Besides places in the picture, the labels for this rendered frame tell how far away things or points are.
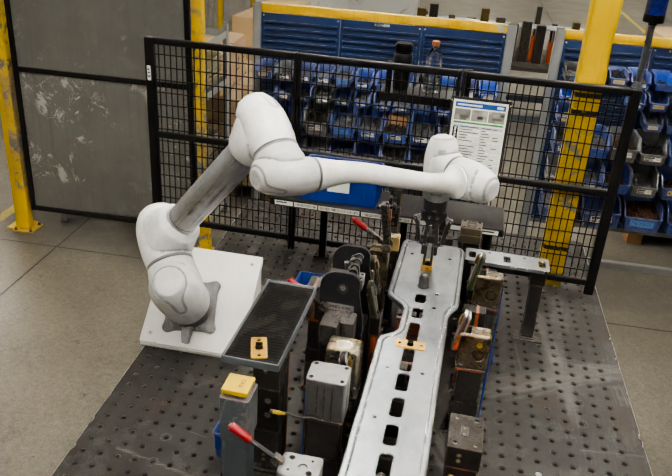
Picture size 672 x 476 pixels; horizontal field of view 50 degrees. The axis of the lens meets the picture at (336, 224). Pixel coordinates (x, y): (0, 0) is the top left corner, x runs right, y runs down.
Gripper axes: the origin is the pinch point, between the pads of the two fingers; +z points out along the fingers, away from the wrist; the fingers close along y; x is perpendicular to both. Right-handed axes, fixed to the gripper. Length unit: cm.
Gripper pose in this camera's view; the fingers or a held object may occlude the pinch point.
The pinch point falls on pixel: (428, 254)
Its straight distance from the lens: 245.1
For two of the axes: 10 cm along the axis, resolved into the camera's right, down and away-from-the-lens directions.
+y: 9.8, 1.5, -1.7
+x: 2.1, -4.1, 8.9
